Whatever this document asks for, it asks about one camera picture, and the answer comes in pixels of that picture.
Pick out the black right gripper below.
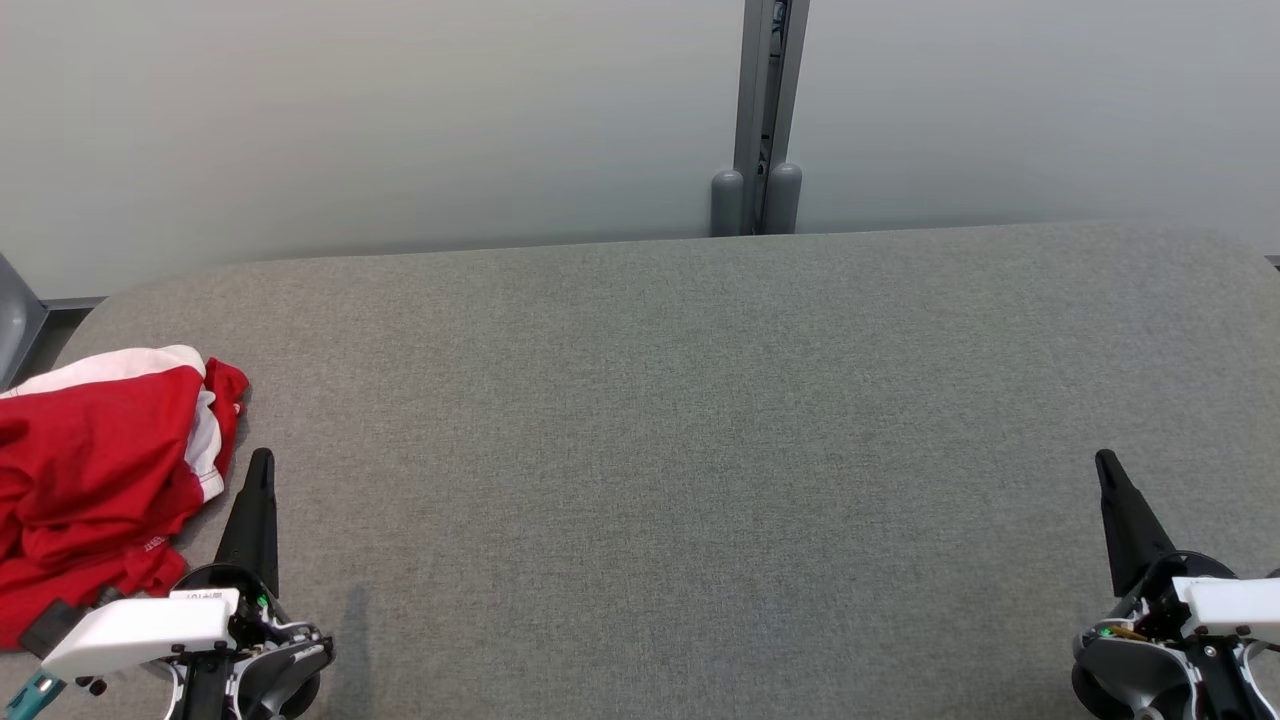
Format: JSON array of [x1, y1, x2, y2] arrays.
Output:
[[1072, 449, 1280, 720]]

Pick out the red basketball jersey black lettering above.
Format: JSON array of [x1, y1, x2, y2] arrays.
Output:
[[0, 480, 201, 651]]

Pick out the grey cylindrical post foot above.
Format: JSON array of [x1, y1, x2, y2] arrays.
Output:
[[710, 170, 747, 238], [764, 163, 804, 235]]

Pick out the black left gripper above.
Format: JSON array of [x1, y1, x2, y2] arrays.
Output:
[[165, 448, 336, 720]]

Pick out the teal cable connector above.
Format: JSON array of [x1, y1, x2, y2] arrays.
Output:
[[0, 668, 66, 720]]

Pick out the red shorts with white panel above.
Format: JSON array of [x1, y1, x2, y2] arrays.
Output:
[[0, 345, 251, 561]]

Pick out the grey metal partition post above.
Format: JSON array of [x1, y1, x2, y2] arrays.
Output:
[[733, 0, 811, 236], [0, 252, 49, 391]]

